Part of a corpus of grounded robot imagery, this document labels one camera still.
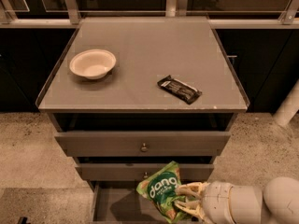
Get grey bottom drawer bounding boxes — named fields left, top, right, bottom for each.
left=90, top=180, right=202, bottom=224

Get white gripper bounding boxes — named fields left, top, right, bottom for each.
left=175, top=181, right=234, bottom=224

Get grey top drawer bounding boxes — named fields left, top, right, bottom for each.
left=53, top=113, right=232, bottom=158

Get white paper bowl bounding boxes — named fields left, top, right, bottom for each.
left=69, top=49, right=117, bottom=79

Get green rice chip bag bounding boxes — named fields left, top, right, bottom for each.
left=136, top=161, right=188, bottom=224

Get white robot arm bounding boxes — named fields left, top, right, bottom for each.
left=175, top=177, right=299, bottom=224

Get black snack bar wrapper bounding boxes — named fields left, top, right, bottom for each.
left=157, top=76, right=202, bottom=105

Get grey drawer cabinet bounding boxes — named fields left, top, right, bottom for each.
left=35, top=15, right=250, bottom=224

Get white pillar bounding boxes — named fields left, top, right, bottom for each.
left=274, top=80, right=299, bottom=126

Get top drawer metal knob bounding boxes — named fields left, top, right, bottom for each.
left=140, top=143, right=149, bottom=152

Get grey middle drawer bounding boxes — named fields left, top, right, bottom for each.
left=76, top=162, right=214, bottom=181

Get dark object floor corner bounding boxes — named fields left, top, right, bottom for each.
left=17, top=217, right=27, bottom=224

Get metal railing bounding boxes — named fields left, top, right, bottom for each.
left=0, top=0, right=299, bottom=29

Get grey drawer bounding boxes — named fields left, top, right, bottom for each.
left=90, top=180, right=202, bottom=224
left=76, top=162, right=214, bottom=181
left=53, top=113, right=232, bottom=158

